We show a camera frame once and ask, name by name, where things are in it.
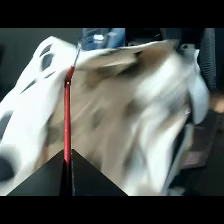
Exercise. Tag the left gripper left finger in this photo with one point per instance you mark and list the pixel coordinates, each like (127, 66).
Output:
(43, 181)

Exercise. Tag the red clothes hanger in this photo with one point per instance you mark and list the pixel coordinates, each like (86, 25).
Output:
(67, 116)

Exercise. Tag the white black-spotted garment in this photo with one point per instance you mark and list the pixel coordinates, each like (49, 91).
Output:
(133, 110)

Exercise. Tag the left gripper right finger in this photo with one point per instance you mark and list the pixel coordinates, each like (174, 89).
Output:
(90, 181)

